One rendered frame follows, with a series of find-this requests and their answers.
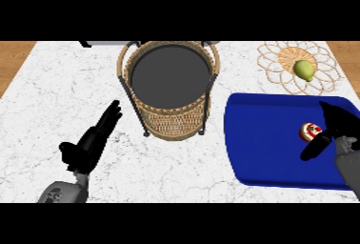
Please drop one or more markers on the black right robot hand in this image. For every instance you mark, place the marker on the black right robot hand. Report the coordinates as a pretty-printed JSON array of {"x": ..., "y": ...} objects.
[{"x": 338, "y": 122}]

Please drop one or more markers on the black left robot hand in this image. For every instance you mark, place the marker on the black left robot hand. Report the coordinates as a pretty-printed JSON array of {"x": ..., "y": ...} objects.
[{"x": 89, "y": 146}]

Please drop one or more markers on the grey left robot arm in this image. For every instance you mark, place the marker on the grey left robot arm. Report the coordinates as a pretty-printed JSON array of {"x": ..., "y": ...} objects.
[{"x": 66, "y": 190}]

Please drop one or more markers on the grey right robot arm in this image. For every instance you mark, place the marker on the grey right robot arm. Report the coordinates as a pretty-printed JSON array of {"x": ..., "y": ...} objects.
[{"x": 349, "y": 162}]

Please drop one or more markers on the red and white cupcake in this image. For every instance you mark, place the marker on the red and white cupcake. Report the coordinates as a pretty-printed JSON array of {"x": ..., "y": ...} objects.
[{"x": 309, "y": 131}]

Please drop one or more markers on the blue tray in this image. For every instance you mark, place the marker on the blue tray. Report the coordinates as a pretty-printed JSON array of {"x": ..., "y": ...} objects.
[{"x": 268, "y": 143}]

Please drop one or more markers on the tiered wicker basket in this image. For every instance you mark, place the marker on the tiered wicker basket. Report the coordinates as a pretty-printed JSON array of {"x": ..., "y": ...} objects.
[{"x": 170, "y": 90}]

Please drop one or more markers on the woven flower-shaped placemat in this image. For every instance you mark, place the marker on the woven flower-shaped placemat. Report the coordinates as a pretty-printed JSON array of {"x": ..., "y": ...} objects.
[{"x": 281, "y": 71}]

